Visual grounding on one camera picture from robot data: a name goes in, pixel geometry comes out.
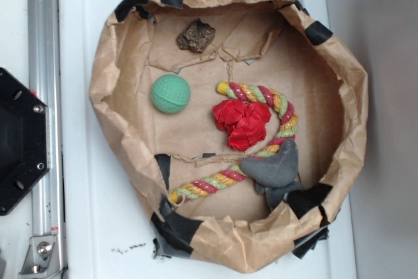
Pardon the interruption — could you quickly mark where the brown rough rock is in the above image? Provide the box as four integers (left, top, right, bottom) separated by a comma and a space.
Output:
176, 18, 216, 53

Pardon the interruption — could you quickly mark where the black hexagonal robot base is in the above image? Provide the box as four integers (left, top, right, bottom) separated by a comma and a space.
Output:
0, 68, 48, 216

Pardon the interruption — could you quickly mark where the red crumpled tape ball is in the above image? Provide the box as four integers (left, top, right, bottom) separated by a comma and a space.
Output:
212, 99, 271, 151

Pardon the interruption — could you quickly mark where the green rubber ball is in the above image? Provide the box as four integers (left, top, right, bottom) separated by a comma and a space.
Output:
150, 74, 191, 114

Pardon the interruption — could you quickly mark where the grey plush toy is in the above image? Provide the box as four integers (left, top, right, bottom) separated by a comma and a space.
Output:
240, 139, 304, 209

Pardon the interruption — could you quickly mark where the brown paper bag bin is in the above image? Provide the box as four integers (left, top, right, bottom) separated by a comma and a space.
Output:
89, 0, 368, 273

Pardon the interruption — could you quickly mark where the multicolour twisted rope toy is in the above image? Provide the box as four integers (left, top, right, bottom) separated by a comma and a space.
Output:
170, 82, 298, 204

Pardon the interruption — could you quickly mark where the aluminium extrusion rail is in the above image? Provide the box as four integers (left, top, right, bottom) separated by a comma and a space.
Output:
28, 0, 68, 278

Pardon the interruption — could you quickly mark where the metal corner bracket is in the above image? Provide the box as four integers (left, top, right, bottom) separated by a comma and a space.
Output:
18, 235, 62, 278

